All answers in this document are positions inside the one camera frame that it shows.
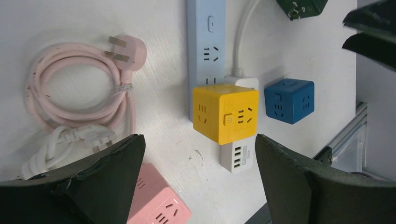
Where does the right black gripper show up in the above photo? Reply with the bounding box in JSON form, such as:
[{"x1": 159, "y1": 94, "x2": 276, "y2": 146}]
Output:
[{"x1": 342, "y1": 0, "x2": 396, "y2": 71}]

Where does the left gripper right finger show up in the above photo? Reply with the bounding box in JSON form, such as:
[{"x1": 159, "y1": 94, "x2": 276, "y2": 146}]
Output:
[{"x1": 255, "y1": 134, "x2": 396, "y2": 224}]

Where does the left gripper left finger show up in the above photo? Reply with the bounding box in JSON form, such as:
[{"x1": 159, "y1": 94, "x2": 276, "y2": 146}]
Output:
[{"x1": 0, "y1": 134, "x2": 146, "y2": 224}]

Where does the pink cube plug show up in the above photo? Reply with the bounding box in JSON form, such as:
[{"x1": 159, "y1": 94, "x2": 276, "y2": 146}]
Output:
[{"x1": 127, "y1": 163, "x2": 192, "y2": 224}]

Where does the small white power strip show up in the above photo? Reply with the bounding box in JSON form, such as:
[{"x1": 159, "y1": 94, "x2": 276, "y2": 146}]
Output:
[{"x1": 219, "y1": 76, "x2": 260, "y2": 174}]

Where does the dark green cube plug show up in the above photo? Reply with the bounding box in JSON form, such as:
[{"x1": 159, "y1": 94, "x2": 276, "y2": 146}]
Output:
[{"x1": 276, "y1": 0, "x2": 328, "y2": 21}]

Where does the blue cube plug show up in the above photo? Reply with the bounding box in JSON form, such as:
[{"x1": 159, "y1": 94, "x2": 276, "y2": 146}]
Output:
[{"x1": 264, "y1": 78, "x2": 315, "y2": 125}]

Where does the yellow cube plug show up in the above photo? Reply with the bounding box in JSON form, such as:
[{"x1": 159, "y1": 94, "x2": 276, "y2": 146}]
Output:
[{"x1": 192, "y1": 84, "x2": 259, "y2": 145}]

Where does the light blue power strip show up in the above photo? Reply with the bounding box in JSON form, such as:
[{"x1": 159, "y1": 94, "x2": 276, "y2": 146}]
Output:
[{"x1": 186, "y1": 0, "x2": 226, "y2": 121}]

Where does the white bundled cable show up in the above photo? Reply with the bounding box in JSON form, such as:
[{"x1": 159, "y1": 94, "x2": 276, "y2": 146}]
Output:
[{"x1": 20, "y1": 124, "x2": 117, "y2": 181}]

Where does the aluminium frame rail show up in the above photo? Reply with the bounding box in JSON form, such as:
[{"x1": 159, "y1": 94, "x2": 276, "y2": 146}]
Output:
[{"x1": 313, "y1": 102, "x2": 368, "y2": 172}]

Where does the pink coiled cable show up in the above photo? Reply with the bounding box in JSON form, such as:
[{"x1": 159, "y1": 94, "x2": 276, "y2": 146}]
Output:
[{"x1": 24, "y1": 35, "x2": 147, "y2": 137}]

